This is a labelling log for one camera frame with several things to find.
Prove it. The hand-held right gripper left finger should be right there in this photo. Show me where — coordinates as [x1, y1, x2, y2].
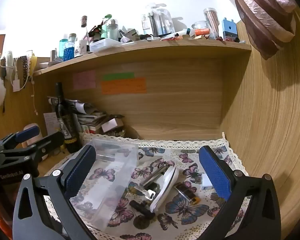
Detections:
[12, 144, 98, 240]

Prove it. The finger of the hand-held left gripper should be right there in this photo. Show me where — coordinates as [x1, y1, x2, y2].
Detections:
[0, 131, 65, 160]
[0, 126, 40, 152]

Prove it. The brown hat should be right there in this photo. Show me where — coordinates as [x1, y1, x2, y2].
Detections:
[232, 0, 297, 60]

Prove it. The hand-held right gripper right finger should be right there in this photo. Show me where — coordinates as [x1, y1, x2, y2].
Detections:
[197, 145, 282, 240]

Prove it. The small white box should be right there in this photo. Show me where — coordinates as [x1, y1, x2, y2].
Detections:
[201, 174, 214, 190]

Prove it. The clear plastic storage box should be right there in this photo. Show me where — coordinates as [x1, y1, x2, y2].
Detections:
[56, 138, 139, 233]

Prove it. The green pump bottle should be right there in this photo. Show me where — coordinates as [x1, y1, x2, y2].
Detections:
[101, 14, 112, 40]

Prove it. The clear blister pack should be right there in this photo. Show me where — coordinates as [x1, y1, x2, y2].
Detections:
[141, 3, 173, 37]

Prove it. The white cosmetic bottle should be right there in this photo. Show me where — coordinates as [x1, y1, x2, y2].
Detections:
[107, 19, 119, 40]

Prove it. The black and yellow lighter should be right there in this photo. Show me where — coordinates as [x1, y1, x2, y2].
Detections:
[174, 182, 200, 204]

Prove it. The white cylinder roll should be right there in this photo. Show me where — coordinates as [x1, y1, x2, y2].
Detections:
[22, 123, 50, 161]

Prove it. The wooden shelf board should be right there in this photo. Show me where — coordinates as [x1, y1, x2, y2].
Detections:
[32, 40, 252, 77]

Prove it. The teal glass bottle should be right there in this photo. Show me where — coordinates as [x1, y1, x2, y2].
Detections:
[58, 39, 68, 62]

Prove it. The green sticky note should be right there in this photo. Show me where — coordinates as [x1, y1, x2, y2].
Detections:
[102, 72, 135, 81]

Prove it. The blue box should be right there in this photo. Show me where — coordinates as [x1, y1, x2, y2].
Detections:
[222, 18, 238, 40]

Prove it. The stack of magazines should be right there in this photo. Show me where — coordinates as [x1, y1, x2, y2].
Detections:
[47, 95, 108, 134]

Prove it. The white paper note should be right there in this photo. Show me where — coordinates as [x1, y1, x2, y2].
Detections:
[43, 112, 62, 137]

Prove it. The white oval plastic object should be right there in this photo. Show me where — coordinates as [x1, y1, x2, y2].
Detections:
[150, 166, 179, 212]

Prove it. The white mug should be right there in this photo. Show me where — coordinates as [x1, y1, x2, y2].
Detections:
[75, 39, 88, 55]

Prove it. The round glass jar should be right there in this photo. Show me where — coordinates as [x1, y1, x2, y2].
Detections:
[191, 21, 210, 32]

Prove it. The butterfly print lace tablecloth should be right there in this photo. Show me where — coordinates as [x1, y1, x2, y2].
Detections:
[44, 131, 250, 240]

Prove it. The clear jar of sticks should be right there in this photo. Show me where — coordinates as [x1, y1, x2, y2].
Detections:
[203, 8, 220, 38]

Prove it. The blue bead bottle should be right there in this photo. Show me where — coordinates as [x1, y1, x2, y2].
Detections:
[64, 33, 77, 61]

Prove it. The small cardboard box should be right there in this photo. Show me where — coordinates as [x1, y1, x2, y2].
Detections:
[101, 116, 125, 137]

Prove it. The white charger with cable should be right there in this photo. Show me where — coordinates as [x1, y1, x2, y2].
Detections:
[0, 51, 32, 92]

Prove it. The black plug adapter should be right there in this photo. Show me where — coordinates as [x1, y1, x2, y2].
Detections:
[129, 200, 156, 220]

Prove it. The black lace strap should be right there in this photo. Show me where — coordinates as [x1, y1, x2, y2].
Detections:
[20, 56, 30, 79]

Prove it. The white plastic tray box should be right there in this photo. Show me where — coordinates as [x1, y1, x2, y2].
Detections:
[89, 39, 122, 53]

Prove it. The pink sticky note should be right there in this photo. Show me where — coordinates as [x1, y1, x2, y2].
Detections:
[73, 70, 96, 90]

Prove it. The orange sticky note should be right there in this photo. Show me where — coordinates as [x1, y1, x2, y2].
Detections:
[101, 78, 147, 95]

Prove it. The dark wine bottle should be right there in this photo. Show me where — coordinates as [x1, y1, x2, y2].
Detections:
[54, 82, 82, 153]

